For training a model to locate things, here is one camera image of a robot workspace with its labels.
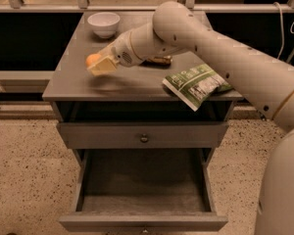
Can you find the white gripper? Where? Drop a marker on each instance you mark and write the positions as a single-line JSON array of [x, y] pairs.
[[122, 52]]

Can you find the orange fruit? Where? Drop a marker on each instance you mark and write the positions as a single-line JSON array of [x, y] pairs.
[[93, 58]]

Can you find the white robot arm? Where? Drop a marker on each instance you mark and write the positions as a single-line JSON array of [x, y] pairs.
[[266, 82]]

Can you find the round brass drawer knob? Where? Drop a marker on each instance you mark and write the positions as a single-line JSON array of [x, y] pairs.
[[144, 138]]

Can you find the closed grey top drawer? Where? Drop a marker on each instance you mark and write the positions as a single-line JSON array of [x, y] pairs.
[[126, 135]]

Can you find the open grey middle drawer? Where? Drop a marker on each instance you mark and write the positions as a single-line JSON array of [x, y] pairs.
[[161, 190]]

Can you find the white ceramic bowl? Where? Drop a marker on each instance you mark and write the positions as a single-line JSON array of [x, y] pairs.
[[104, 24]]

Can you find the brown foil snack packet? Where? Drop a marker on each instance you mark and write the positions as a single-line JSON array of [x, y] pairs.
[[162, 61]]

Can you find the green chip bag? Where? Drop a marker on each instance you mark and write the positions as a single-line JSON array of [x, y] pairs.
[[195, 85]]

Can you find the grey wooden cabinet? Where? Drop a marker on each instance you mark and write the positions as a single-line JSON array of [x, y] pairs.
[[134, 94]]

